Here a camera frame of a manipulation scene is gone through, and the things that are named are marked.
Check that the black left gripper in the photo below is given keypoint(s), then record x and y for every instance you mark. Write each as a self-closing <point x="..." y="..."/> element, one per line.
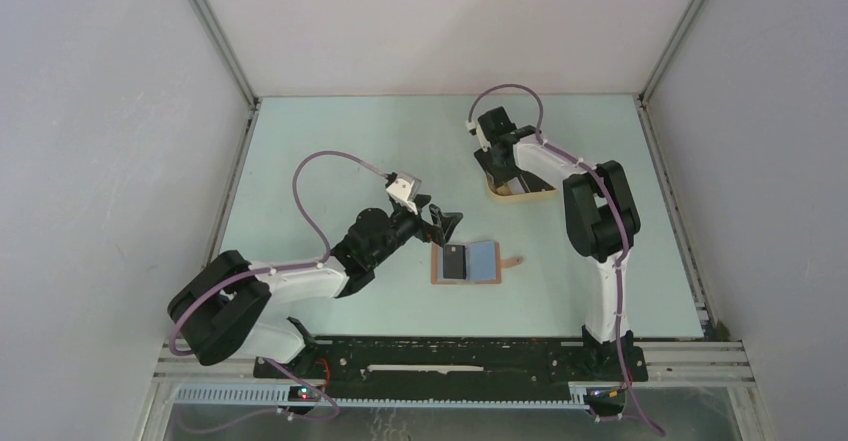
<point x="445" y="221"/>

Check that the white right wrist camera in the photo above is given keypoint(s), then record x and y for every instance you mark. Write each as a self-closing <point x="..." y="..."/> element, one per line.
<point x="475" y="130"/>

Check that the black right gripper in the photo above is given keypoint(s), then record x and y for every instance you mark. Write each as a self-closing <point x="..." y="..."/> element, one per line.
<point x="498" y="176"/>

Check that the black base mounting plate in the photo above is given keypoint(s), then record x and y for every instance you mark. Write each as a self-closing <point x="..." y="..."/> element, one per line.
<point x="472" y="369"/>

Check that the black credit card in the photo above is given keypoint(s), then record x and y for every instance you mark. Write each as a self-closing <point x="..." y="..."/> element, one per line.
<point x="454" y="263"/>

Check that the aluminium frame rail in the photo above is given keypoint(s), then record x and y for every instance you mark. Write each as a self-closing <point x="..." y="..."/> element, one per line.
<point x="220" y="42"/>

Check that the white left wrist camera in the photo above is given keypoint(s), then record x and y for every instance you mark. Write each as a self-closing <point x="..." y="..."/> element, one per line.
<point x="402" y="189"/>

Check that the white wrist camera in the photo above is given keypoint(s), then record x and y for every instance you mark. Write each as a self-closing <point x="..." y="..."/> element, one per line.
<point x="402" y="189"/>
<point x="475" y="130"/>

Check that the orange leather card holder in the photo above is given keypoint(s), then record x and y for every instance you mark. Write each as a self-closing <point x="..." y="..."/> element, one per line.
<point x="485" y="265"/>

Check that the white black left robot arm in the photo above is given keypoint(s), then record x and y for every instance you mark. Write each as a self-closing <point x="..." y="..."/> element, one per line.
<point x="236" y="307"/>

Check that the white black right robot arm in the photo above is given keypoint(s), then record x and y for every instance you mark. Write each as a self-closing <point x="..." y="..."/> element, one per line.
<point x="601" y="219"/>

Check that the beige oval tray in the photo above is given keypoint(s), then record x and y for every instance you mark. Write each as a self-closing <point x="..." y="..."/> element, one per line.
<point x="525" y="188"/>

